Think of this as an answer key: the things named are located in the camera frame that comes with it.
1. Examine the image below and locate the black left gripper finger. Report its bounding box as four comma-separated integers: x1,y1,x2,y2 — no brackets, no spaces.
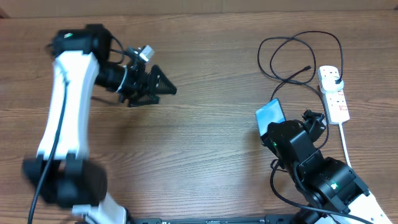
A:
127,95,160,108
147,65,177,95

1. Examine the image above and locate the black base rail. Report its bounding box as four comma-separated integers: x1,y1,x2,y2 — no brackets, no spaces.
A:
126,215,294,224

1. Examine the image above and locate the white charger plug adapter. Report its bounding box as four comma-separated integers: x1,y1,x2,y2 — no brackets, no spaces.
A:
319,77,345,93

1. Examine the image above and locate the black USB charging cable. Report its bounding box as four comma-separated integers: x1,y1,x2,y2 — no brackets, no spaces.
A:
257,30,344,150

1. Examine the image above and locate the Galaxy S24+ smartphone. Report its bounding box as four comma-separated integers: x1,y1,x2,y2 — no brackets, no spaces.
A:
255,98,285,136

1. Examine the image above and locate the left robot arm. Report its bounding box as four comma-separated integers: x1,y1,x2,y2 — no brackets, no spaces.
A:
22,24,177,223

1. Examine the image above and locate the white power strip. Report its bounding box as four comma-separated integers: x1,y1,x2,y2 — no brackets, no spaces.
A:
317,65,350,124

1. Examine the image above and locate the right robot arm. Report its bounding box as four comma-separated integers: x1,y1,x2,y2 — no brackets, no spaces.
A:
256,106,390,223

